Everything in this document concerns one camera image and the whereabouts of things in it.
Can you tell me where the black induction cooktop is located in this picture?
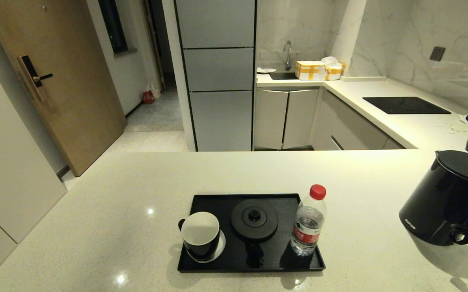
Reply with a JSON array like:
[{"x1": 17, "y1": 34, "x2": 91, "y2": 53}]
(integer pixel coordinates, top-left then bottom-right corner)
[{"x1": 362, "y1": 97, "x2": 452, "y2": 115}]

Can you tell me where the round white coaster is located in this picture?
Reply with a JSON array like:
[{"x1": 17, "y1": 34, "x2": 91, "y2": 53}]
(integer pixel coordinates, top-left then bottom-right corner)
[{"x1": 185, "y1": 228, "x2": 226, "y2": 264}]

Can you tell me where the brown wooden door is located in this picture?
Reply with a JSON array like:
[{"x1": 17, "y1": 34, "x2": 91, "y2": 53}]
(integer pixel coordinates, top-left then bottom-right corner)
[{"x1": 0, "y1": 0, "x2": 127, "y2": 177}]

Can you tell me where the black round kettle base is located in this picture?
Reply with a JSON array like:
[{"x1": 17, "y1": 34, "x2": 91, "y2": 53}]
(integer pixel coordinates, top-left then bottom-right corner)
[{"x1": 231, "y1": 199, "x2": 279, "y2": 243}]

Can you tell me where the black power cord with plug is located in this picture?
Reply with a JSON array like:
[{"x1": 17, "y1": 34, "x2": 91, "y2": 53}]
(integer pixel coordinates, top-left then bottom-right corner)
[{"x1": 245, "y1": 241, "x2": 265, "y2": 268}]

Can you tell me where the black electric kettle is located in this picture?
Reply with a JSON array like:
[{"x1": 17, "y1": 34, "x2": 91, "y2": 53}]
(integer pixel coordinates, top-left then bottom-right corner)
[{"x1": 399, "y1": 150, "x2": 468, "y2": 246}]

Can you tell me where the white side cabinet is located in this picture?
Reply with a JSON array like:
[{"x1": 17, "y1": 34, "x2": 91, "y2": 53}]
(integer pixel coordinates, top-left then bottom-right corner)
[{"x1": 0, "y1": 72, "x2": 67, "y2": 280}]

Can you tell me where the dark window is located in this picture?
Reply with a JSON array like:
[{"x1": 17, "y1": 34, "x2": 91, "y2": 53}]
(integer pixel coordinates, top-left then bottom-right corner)
[{"x1": 98, "y1": 0, "x2": 129, "y2": 55}]

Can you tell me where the black electronic door lock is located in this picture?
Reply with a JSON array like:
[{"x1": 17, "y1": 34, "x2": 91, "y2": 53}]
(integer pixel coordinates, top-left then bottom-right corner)
[{"x1": 18, "y1": 55, "x2": 54, "y2": 102}]

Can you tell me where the black rectangular tray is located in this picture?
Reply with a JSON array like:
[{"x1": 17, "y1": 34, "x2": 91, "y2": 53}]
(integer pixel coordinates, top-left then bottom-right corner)
[{"x1": 178, "y1": 194, "x2": 326, "y2": 273}]

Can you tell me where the grey sink base cabinet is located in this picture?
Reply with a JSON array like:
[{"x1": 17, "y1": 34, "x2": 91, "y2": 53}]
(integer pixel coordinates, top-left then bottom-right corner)
[{"x1": 254, "y1": 88, "x2": 319, "y2": 150}]

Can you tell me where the clear plastic water bottle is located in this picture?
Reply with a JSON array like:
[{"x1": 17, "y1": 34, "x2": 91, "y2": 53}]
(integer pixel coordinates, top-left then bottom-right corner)
[{"x1": 290, "y1": 184, "x2": 328, "y2": 257}]

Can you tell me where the small box with yellow tape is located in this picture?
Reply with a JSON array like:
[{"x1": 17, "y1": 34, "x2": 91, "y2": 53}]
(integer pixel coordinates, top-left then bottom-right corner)
[{"x1": 325, "y1": 63, "x2": 346, "y2": 80}]

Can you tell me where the grey counter drawer cabinet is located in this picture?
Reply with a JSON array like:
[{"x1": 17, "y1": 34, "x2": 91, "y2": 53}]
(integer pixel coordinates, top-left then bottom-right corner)
[{"x1": 311, "y1": 89, "x2": 405, "y2": 151}]

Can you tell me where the large box with yellow tape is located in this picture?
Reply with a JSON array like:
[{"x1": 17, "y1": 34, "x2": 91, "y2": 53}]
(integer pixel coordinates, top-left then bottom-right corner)
[{"x1": 295, "y1": 61, "x2": 326, "y2": 81}]

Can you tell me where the tall grey cabinet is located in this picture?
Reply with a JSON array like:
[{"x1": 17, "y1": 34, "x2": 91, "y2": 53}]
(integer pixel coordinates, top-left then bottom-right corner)
[{"x1": 174, "y1": 0, "x2": 257, "y2": 152}]

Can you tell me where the chrome sink faucet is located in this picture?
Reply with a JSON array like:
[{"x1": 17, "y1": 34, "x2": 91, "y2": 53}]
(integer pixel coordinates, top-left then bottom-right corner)
[{"x1": 283, "y1": 40, "x2": 293, "y2": 71}]

